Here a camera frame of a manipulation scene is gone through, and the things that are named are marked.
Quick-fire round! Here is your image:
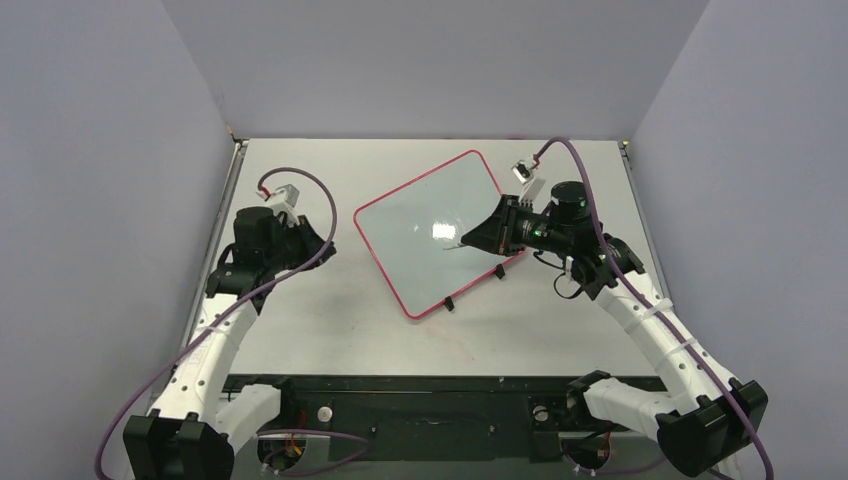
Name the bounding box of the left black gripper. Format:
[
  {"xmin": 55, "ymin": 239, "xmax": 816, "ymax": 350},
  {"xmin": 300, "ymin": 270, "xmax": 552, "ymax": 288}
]
[{"xmin": 265, "ymin": 215, "xmax": 334, "ymax": 274}]

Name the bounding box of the red framed whiteboard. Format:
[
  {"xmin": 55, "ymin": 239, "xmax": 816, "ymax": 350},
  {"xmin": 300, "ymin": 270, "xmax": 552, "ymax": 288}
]
[{"xmin": 353, "ymin": 150, "xmax": 514, "ymax": 320}]

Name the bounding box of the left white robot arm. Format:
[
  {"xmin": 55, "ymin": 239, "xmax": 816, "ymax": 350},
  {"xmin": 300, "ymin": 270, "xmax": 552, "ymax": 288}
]
[{"xmin": 122, "ymin": 206, "xmax": 336, "ymax": 479}]

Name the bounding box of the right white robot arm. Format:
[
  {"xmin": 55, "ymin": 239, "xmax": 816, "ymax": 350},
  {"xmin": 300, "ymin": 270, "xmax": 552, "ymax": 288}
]
[{"xmin": 460, "ymin": 181, "xmax": 769, "ymax": 477}]

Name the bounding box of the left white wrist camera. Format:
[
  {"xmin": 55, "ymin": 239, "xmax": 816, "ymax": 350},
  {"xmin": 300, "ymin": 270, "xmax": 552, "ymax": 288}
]
[{"xmin": 257, "ymin": 184, "xmax": 300, "ymax": 217}]

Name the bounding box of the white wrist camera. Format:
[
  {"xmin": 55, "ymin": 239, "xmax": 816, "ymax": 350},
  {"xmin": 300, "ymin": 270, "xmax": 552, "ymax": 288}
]
[
  {"xmin": 511, "ymin": 157, "xmax": 545, "ymax": 202},
  {"xmin": 257, "ymin": 184, "xmax": 300, "ymax": 217}
]

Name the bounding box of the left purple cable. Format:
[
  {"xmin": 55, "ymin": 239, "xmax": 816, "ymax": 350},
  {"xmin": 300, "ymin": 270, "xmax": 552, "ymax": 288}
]
[{"xmin": 93, "ymin": 166, "xmax": 372, "ymax": 480}]

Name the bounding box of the purple cable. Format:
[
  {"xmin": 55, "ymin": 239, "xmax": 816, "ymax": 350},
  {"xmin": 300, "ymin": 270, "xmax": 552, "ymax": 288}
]
[
  {"xmin": 93, "ymin": 166, "xmax": 372, "ymax": 480},
  {"xmin": 529, "ymin": 137, "xmax": 776, "ymax": 480}
]

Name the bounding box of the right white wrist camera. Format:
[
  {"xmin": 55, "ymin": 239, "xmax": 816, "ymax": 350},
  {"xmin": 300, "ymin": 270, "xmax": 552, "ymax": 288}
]
[{"xmin": 511, "ymin": 157, "xmax": 545, "ymax": 202}]

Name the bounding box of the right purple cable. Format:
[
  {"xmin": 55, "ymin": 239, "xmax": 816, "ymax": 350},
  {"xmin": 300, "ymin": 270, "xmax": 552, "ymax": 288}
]
[{"xmin": 529, "ymin": 137, "xmax": 776, "ymax": 480}]

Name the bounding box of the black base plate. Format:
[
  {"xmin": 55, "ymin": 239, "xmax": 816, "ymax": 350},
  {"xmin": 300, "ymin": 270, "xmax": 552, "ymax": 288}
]
[{"xmin": 222, "ymin": 374, "xmax": 626, "ymax": 463}]

